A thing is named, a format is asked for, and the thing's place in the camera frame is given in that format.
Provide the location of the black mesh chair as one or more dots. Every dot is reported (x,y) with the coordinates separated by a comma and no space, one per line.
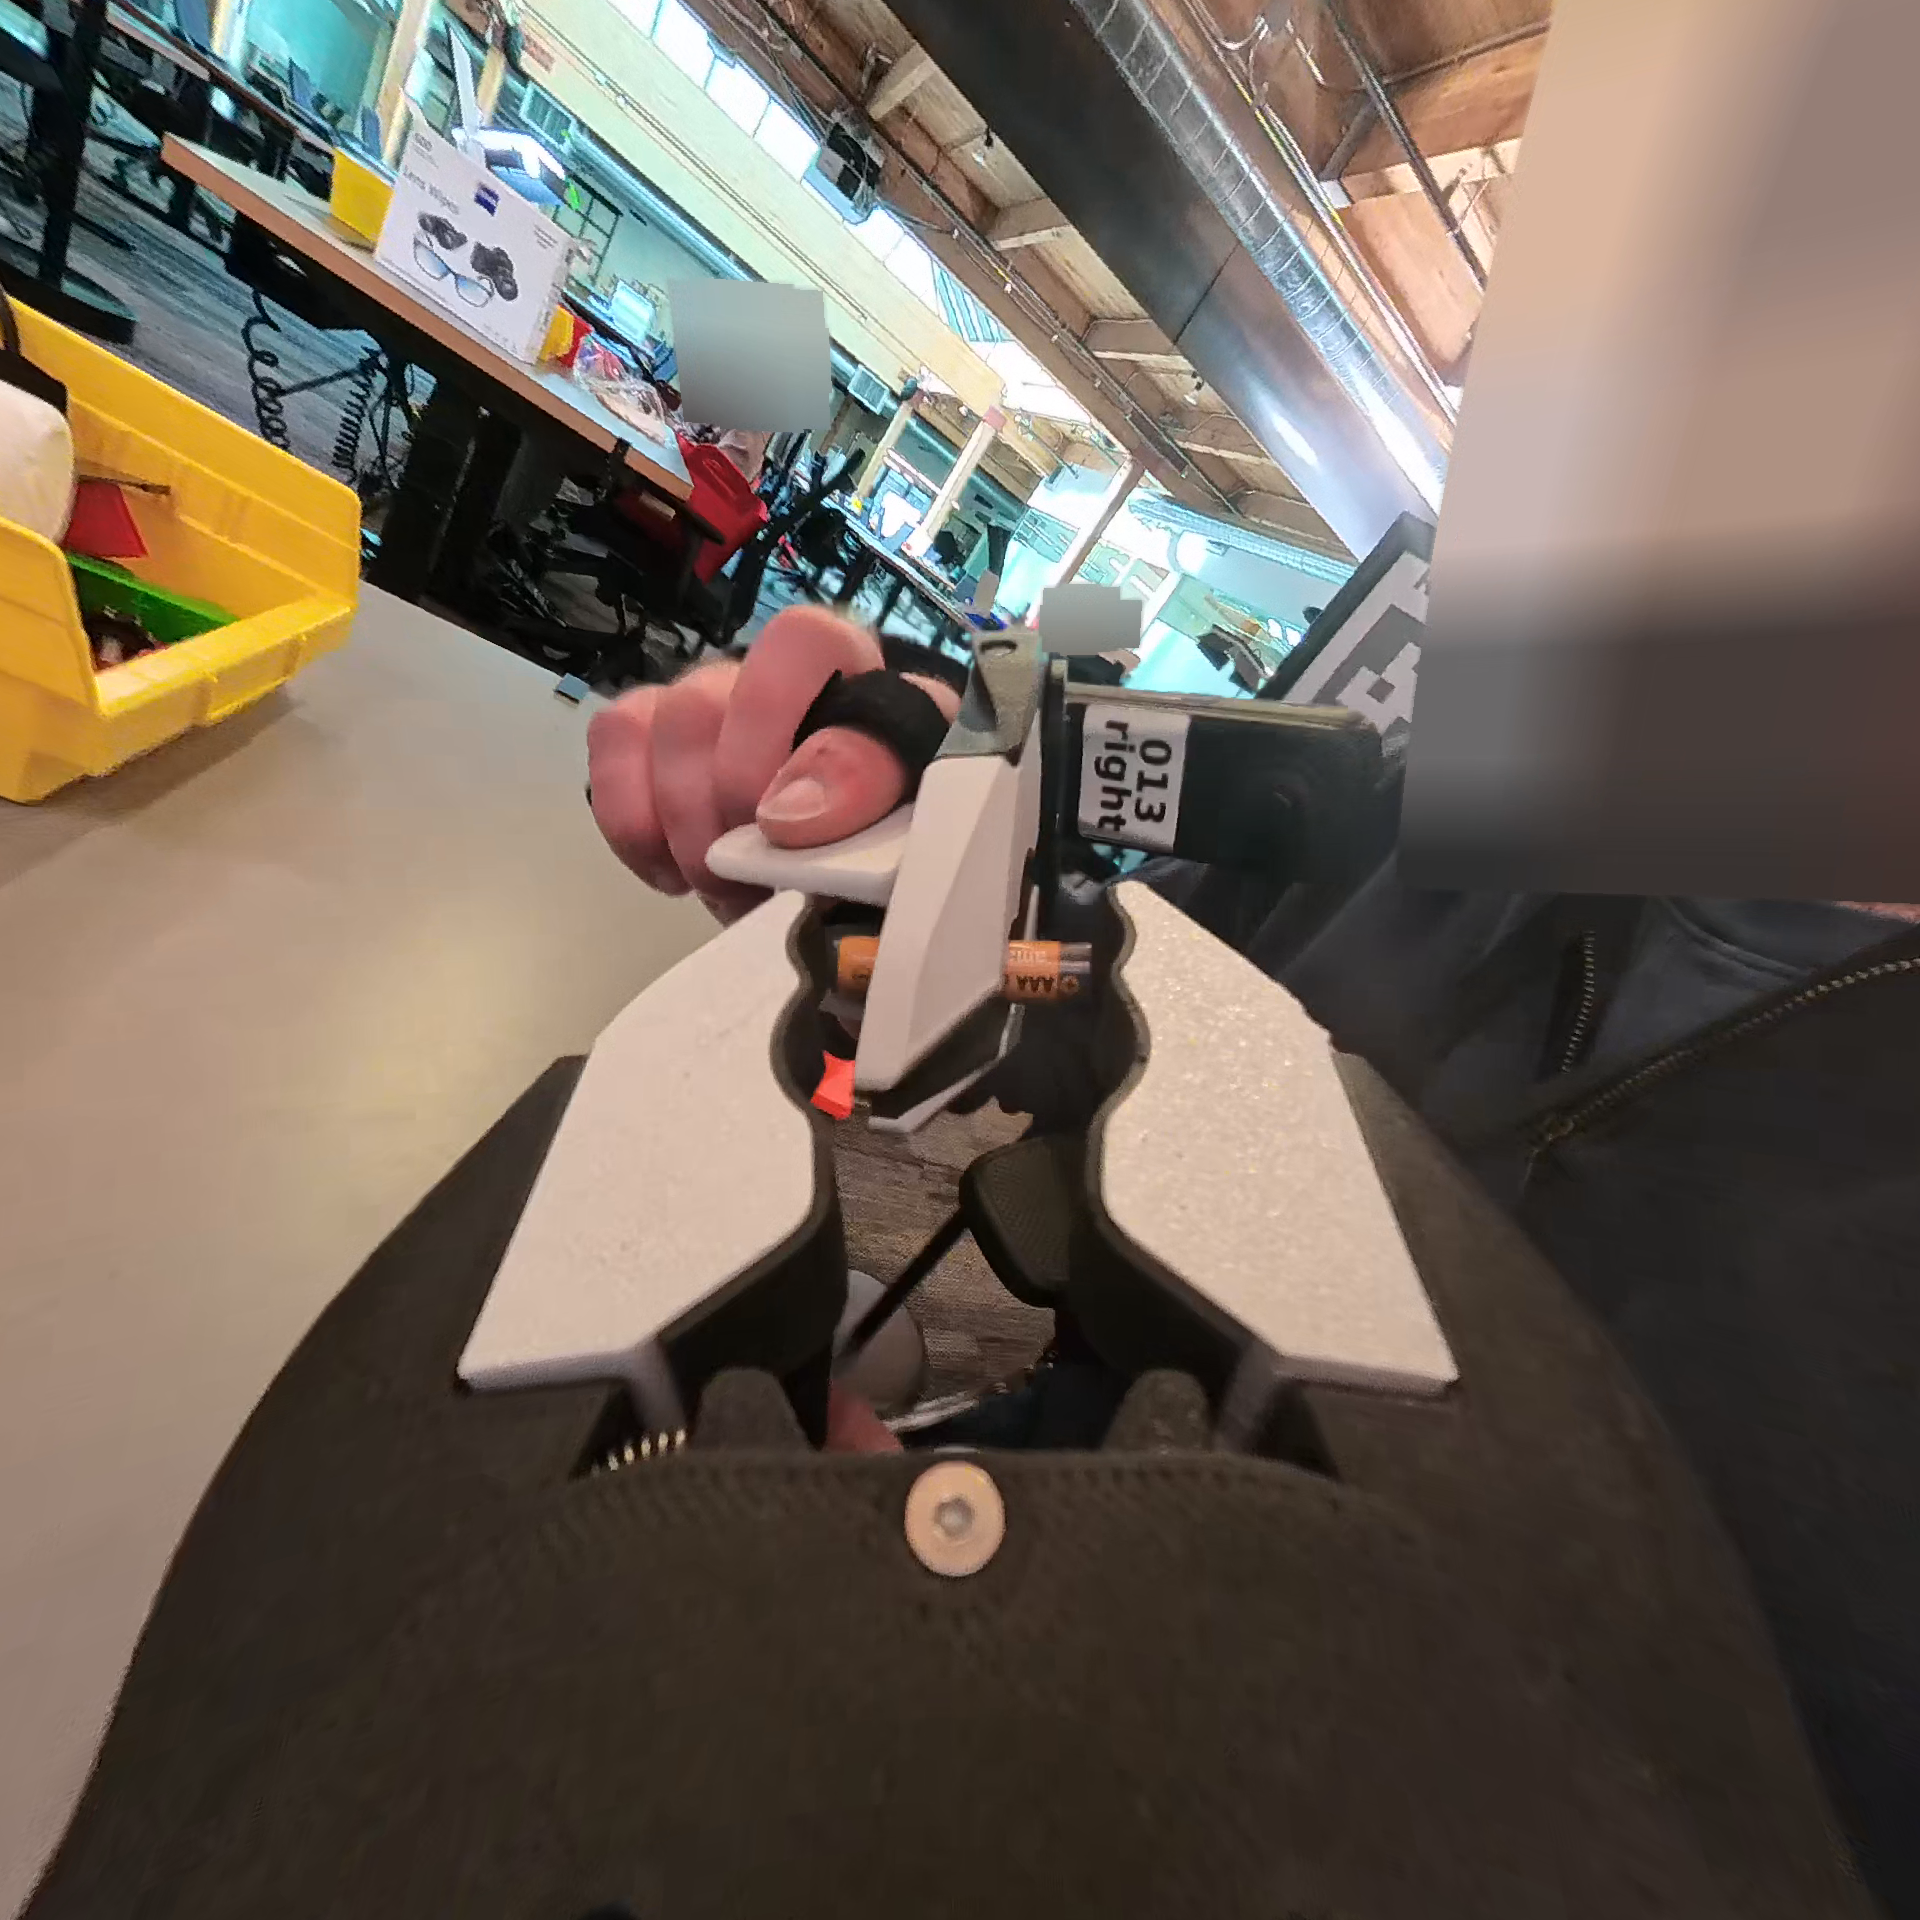
(1019,1216)

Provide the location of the red block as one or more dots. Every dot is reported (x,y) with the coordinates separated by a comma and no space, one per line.
(105,520)

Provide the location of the green block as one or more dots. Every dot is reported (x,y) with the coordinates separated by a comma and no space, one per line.
(151,601)

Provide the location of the person's left hand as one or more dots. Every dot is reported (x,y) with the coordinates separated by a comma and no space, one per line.
(865,1422)

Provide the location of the wooden table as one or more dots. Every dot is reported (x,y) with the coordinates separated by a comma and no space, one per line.
(391,315)

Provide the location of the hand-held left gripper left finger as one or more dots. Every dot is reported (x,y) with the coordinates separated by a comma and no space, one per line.
(645,1200)

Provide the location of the framed tag sign board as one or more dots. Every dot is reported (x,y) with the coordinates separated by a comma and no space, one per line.
(1351,631)

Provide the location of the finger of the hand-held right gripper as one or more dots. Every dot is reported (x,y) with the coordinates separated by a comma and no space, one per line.
(947,930)

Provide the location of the white roll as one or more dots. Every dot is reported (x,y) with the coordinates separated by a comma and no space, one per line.
(31,457)

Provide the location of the white printed box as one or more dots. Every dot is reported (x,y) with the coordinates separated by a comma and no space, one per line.
(472,248)

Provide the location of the yellow bin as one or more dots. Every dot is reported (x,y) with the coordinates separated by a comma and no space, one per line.
(180,644)

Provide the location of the black support post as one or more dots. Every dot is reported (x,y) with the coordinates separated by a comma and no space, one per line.
(67,152)

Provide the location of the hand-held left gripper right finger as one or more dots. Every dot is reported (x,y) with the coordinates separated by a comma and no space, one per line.
(1275,1200)

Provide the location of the orange AAA battery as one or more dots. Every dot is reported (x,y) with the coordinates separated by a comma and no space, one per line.
(1035,962)

